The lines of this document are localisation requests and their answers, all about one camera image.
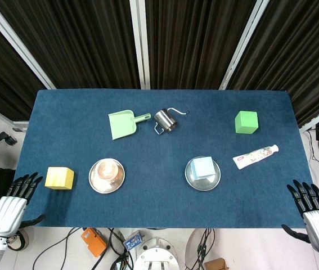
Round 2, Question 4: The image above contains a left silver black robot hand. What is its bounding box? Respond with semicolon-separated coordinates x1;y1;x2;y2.
0;172;47;237

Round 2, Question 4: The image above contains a brown round object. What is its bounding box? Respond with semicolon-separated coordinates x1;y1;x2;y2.
96;159;120;183

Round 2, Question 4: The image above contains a light blue block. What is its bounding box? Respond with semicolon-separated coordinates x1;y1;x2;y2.
190;156;215;181

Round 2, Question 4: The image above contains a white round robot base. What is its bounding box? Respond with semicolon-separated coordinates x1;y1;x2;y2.
133;237;180;270

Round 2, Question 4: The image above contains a yellow cube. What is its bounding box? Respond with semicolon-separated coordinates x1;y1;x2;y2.
44;166;75;190

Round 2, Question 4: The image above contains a round steel plate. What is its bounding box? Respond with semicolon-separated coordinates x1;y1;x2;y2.
185;156;222;192
88;157;125;194

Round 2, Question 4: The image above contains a green cube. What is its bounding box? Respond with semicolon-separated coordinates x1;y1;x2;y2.
234;110;259;134

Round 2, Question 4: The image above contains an orange handheld device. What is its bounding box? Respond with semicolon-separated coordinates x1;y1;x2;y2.
80;227;108;257

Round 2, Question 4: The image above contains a white toothpaste tube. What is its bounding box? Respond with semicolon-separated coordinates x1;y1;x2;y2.
232;144;280;170

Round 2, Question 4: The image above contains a brown cardboard piece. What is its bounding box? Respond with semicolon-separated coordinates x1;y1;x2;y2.
204;258;230;270

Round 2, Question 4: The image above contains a round silver floor disc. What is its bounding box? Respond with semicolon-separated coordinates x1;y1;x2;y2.
185;228;216;270

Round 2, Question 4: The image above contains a small blue printed box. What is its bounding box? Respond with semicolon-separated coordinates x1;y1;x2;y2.
123;230;143;251

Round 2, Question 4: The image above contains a black pleated curtain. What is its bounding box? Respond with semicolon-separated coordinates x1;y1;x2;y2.
0;8;46;122
145;0;258;90
0;0;142;90
228;0;319;129

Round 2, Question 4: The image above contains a green plastic dustpan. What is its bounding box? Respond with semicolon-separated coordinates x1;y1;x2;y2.
107;110;151;141

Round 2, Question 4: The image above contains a blue felt table cloth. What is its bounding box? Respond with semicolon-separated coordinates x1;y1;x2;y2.
2;89;316;229

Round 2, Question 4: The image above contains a steel gooseneck pitcher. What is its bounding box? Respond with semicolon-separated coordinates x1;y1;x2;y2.
153;107;190;135

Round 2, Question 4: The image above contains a black cable bundle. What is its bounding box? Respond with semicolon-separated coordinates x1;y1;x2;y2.
91;228;135;270

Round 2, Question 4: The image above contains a black cable with connectors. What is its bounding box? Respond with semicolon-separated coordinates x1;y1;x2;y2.
192;228;215;270

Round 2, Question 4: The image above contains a white frame post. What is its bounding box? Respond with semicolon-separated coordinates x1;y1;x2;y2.
219;0;269;91
0;0;56;90
129;0;151;90

